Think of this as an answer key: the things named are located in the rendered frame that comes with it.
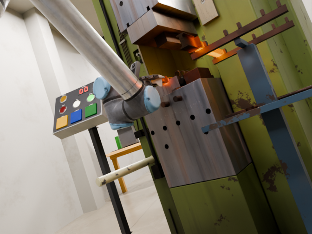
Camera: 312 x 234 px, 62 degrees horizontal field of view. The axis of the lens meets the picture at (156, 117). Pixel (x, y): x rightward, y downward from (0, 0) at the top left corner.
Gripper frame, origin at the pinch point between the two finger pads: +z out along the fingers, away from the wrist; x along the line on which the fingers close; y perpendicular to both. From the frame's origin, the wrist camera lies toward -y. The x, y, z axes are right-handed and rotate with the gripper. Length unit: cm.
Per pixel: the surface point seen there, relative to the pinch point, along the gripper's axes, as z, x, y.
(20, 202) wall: 35, -289, 42
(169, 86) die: 7.1, 1.8, 4.5
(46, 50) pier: 151, -312, -190
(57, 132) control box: -21, -64, 4
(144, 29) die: 7.1, -1.2, -29.2
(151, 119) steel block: 1.1, -11.7, 16.9
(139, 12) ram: 7.1, -0.4, -39.1
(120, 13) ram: 7.2, -12.2, -46.0
